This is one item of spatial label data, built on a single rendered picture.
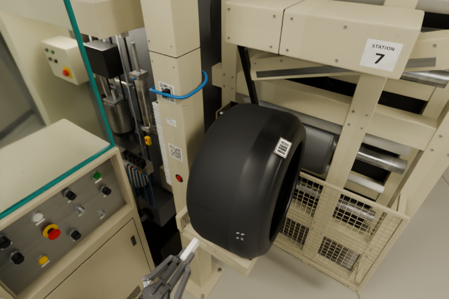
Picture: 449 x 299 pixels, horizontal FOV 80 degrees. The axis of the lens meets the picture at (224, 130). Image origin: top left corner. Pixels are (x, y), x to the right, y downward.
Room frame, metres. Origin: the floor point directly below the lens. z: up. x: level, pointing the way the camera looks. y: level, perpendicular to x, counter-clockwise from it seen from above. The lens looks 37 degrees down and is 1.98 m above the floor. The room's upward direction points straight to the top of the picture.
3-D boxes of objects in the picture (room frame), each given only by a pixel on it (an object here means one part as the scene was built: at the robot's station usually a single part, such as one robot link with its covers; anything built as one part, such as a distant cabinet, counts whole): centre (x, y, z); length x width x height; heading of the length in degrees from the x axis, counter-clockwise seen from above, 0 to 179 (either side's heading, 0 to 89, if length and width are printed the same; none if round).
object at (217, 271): (0.92, 0.17, 0.01); 0.27 x 0.27 x 0.02; 57
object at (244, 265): (0.68, 0.03, 0.84); 0.36 x 0.09 x 0.06; 57
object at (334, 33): (0.97, -0.32, 1.71); 0.61 x 0.25 x 0.15; 57
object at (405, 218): (0.94, -0.42, 0.65); 0.90 x 0.02 x 0.70; 57
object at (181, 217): (0.89, 0.10, 0.90); 0.40 x 0.03 x 0.10; 147
